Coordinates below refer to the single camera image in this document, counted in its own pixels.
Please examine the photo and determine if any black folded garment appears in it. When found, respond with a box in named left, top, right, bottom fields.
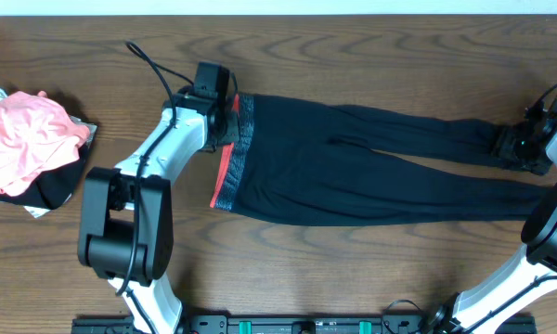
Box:
left=0, top=117, right=97, bottom=210

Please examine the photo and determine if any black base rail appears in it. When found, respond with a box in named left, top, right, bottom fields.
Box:
left=71, top=315, right=538, bottom=334

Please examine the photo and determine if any black leggings red waistband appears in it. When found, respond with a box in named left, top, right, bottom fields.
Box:
left=211, top=95, right=547, bottom=226

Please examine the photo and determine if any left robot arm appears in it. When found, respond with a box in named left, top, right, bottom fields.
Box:
left=71, top=62, right=240, bottom=333

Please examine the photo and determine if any black cable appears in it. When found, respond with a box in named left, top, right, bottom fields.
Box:
left=114, top=40, right=196, bottom=334
left=524, top=76, right=557, bottom=122

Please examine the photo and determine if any left black cable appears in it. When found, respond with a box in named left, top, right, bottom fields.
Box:
left=114, top=40, right=196, bottom=334

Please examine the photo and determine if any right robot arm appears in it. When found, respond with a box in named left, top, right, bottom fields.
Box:
left=421, top=96, right=557, bottom=334

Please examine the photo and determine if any pink crumpled garment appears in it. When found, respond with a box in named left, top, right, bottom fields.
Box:
left=0, top=91, right=90, bottom=197

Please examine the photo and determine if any right black cable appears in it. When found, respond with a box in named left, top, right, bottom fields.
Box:
left=524, top=76, right=557, bottom=122

